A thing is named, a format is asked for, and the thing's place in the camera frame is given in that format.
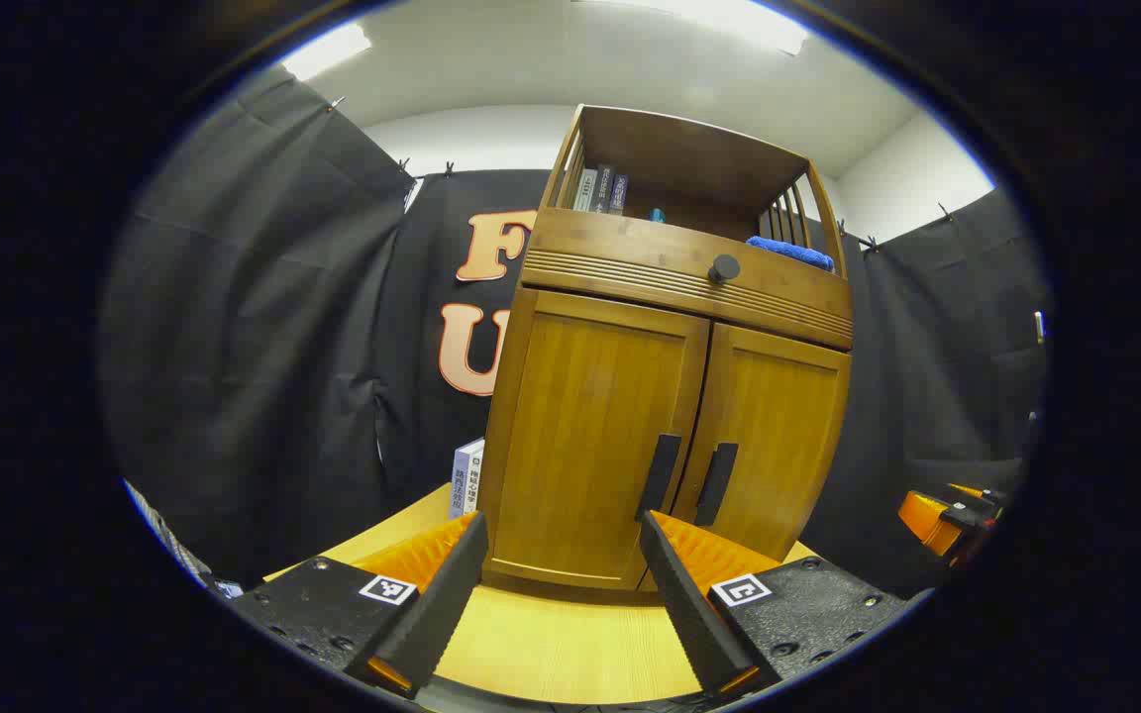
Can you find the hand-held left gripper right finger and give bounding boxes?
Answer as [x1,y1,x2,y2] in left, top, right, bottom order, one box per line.
[636,510,913,700]

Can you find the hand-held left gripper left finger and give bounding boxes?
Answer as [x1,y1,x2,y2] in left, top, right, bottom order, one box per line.
[232,510,489,700]

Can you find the black door handle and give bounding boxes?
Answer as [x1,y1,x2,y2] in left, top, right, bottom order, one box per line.
[636,433,682,523]
[694,442,740,527]

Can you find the wooden shoe cabinet door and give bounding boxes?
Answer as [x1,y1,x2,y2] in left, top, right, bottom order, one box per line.
[674,322,851,563]
[506,289,710,585]

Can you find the wooden double-door shoe cabinet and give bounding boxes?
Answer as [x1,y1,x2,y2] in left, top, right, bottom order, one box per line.
[476,104,854,595]

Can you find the grey-blue book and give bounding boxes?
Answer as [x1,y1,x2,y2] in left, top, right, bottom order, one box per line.
[448,444,472,520]

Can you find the blue towel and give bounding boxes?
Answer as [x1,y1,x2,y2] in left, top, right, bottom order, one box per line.
[745,236,836,273]

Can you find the ceiling light panel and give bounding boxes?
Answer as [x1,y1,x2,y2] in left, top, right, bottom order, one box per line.
[278,22,373,82]

